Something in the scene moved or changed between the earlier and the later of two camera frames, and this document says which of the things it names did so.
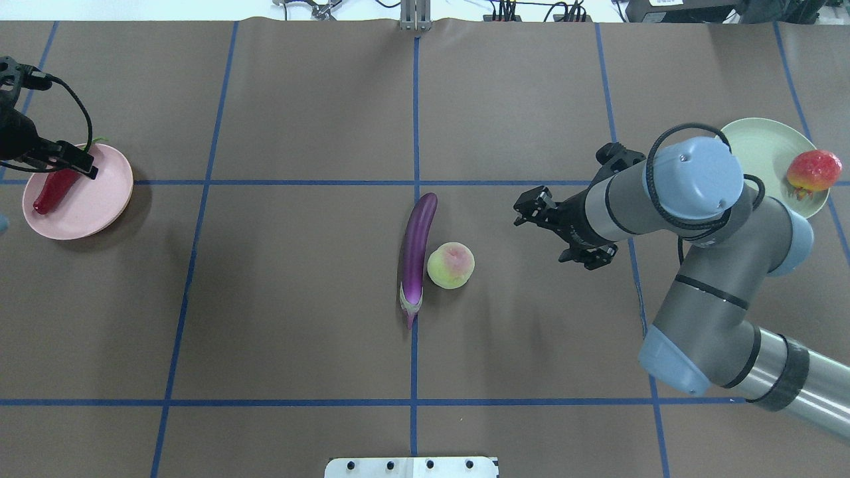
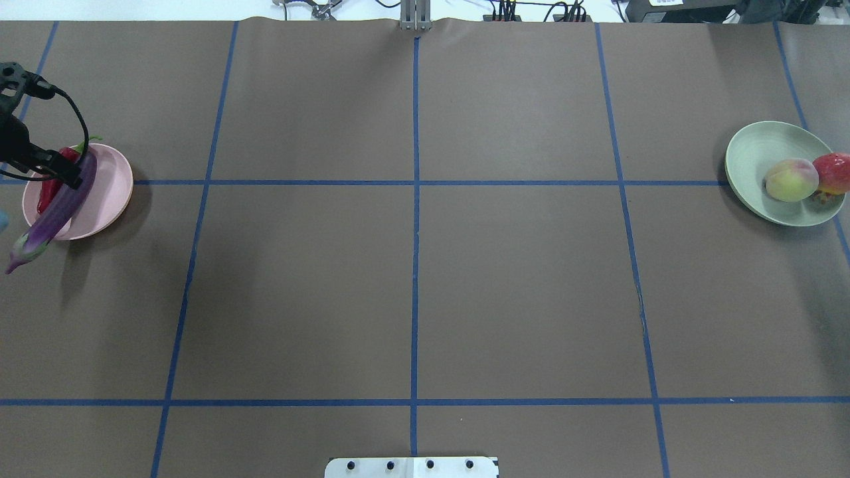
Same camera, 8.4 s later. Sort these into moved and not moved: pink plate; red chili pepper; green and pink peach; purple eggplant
Moved: green and pink peach; purple eggplant
Not moved: pink plate; red chili pepper
